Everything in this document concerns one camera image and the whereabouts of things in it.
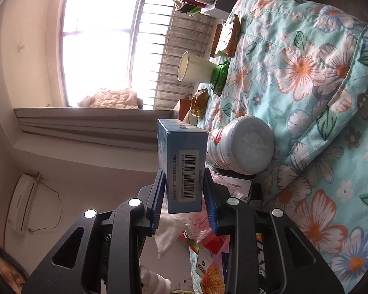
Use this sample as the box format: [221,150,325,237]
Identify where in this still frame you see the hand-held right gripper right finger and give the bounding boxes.
[202,168,345,294]

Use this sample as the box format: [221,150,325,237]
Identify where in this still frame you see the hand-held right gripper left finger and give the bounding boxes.
[21,170,165,294]

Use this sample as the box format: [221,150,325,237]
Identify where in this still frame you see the silver cable packaging box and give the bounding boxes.
[216,173,253,203]

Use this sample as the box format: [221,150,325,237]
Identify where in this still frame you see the blue cardboard box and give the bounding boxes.
[157,119,208,214]

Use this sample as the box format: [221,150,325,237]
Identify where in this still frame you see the person's left hand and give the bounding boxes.
[140,265,171,291]

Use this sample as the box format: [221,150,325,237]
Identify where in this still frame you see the clear plastic bag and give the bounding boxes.
[184,211,230,252]

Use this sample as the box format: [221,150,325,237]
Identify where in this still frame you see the white tissue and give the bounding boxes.
[155,213,191,261]

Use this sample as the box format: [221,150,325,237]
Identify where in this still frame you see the blue and orange snack bag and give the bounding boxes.
[188,242,234,294]

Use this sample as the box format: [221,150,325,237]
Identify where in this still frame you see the white milk bottle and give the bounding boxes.
[207,116,276,176]

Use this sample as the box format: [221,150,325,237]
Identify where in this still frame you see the red cardboard box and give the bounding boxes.
[173,98,193,121]

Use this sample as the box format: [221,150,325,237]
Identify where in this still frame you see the gold snack packet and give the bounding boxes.
[190,88,210,118]

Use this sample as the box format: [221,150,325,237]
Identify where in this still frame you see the beige curtain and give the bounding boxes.
[14,107,184,160]

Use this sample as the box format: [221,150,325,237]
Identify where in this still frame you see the cream quilted garment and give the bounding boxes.
[77,88,139,109]

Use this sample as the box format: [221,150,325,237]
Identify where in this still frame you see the metal window railing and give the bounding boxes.
[130,0,221,111]

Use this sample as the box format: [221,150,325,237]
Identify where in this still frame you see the small green snack packet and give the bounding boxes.
[211,61,230,96]

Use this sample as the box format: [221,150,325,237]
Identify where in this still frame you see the white air conditioner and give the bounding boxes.
[8,174,39,232]

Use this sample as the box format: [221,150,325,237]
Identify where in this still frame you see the white paper cup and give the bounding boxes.
[177,51,219,83]

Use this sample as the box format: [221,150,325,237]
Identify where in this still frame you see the floral quilted blanket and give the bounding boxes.
[199,0,368,294]

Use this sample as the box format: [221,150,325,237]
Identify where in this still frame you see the person's head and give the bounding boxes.
[0,243,29,294]

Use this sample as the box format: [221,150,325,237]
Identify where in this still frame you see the brown snack packet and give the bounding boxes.
[213,15,241,57]

